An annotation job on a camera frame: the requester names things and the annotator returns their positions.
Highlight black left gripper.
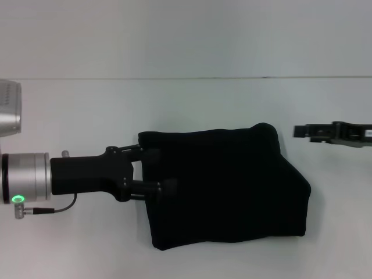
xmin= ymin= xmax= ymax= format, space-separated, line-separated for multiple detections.
xmin=49 ymin=144 xmax=178 ymax=203

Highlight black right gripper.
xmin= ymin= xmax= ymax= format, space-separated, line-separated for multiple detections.
xmin=292 ymin=121 xmax=372 ymax=148

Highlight black t-shirt with FREE print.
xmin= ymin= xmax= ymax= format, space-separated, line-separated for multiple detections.
xmin=137 ymin=122 xmax=312 ymax=251

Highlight left arm cable with connector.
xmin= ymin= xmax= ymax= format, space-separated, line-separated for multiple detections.
xmin=14 ymin=193 xmax=78 ymax=219

